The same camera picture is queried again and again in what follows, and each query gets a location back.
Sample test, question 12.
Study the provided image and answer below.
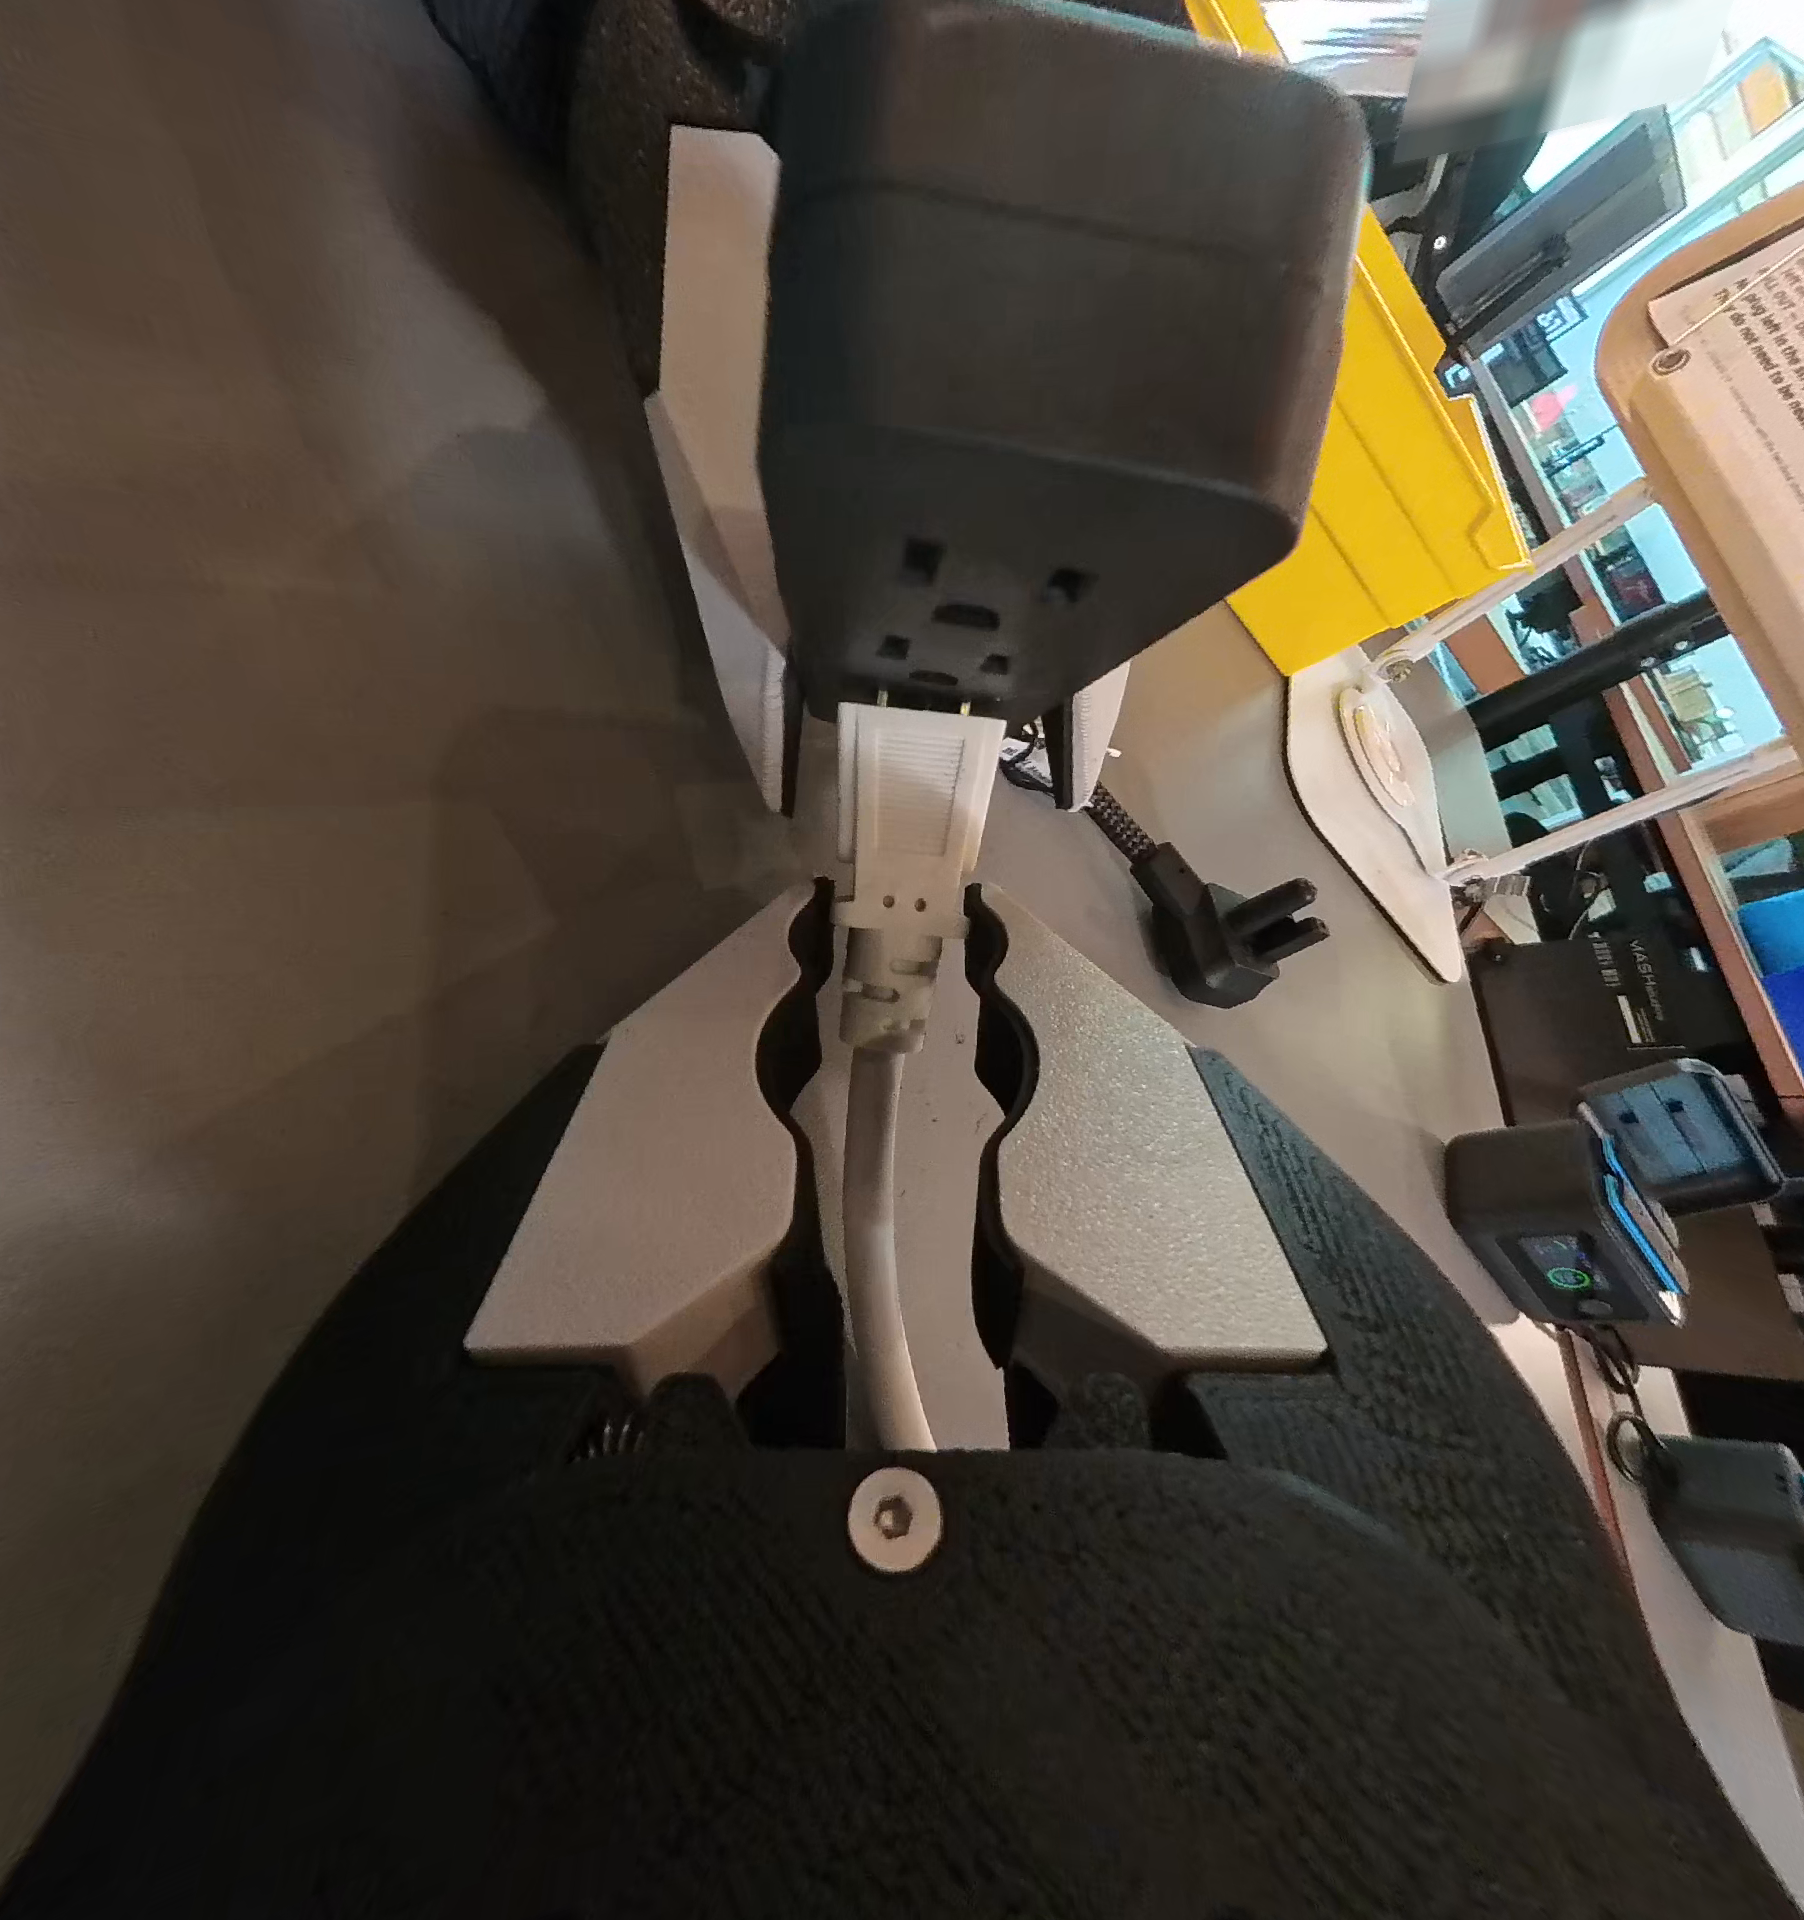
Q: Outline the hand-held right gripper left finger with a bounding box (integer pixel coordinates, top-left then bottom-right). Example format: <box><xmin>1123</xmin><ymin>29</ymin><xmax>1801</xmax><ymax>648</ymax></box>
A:
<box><xmin>462</xmin><ymin>877</ymin><xmax>862</xmax><ymax>1455</ymax></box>

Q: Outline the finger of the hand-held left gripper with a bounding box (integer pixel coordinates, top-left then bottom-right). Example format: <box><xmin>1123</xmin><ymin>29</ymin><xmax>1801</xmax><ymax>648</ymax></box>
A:
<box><xmin>643</xmin><ymin>126</ymin><xmax>805</xmax><ymax>819</ymax></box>
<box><xmin>1035</xmin><ymin>662</ymin><xmax>1133</xmax><ymax>816</ymax></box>

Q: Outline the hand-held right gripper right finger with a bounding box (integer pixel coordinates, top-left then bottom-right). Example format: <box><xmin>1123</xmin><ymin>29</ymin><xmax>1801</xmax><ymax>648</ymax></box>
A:
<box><xmin>965</xmin><ymin>881</ymin><xmax>1326</xmax><ymax>1455</ymax></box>

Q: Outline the white power plug with cord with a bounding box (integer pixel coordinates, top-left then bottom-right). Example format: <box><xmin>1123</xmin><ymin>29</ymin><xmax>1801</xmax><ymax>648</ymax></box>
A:
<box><xmin>828</xmin><ymin>688</ymin><xmax>1011</xmax><ymax>1455</ymax></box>

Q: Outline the black power strip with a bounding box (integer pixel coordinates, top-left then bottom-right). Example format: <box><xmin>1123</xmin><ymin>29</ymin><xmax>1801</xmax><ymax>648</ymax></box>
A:
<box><xmin>757</xmin><ymin>0</ymin><xmax>1372</xmax><ymax>722</ymax></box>

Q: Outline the white board stand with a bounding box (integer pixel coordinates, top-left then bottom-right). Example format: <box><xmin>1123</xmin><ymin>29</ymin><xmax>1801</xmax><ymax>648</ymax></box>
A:
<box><xmin>1279</xmin><ymin>478</ymin><xmax>1804</xmax><ymax>988</ymax></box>

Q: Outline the black device with green light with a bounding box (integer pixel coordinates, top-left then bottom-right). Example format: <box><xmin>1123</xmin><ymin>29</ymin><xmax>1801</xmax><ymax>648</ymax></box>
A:
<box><xmin>1443</xmin><ymin>1123</ymin><xmax>1692</xmax><ymax>1330</ymax></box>

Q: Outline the yellow plastic bin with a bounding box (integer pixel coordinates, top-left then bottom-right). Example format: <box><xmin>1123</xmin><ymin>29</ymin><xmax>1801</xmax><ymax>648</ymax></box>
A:
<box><xmin>1184</xmin><ymin>0</ymin><xmax>1534</xmax><ymax>673</ymax></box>

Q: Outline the black box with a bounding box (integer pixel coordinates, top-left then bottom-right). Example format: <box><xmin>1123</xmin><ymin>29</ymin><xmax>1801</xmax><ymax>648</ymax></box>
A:
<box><xmin>1463</xmin><ymin>928</ymin><xmax>1804</xmax><ymax>1149</ymax></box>

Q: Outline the black device with blue trim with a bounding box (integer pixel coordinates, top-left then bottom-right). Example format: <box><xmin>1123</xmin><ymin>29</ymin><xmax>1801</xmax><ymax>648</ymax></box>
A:
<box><xmin>1573</xmin><ymin>1058</ymin><xmax>1785</xmax><ymax>1215</ymax></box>

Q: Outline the dark grey device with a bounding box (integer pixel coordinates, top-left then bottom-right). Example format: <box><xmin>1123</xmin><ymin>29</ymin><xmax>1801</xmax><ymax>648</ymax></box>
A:
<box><xmin>1647</xmin><ymin>1433</ymin><xmax>1804</xmax><ymax>1653</ymax></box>

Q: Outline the instruction sheet on wooden board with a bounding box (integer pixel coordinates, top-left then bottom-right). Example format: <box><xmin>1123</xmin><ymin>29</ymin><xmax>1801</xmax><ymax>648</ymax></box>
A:
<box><xmin>1597</xmin><ymin>188</ymin><xmax>1804</xmax><ymax>864</ymax></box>

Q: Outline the black monitor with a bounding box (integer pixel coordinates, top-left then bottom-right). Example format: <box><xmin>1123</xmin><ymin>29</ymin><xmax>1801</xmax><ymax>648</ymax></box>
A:
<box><xmin>1434</xmin><ymin>107</ymin><xmax>1694</xmax><ymax>336</ymax></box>

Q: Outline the black angled plug braided cable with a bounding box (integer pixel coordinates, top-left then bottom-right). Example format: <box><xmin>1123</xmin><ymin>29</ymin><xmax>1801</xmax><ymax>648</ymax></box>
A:
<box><xmin>1085</xmin><ymin>779</ymin><xmax>1326</xmax><ymax>1022</ymax></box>

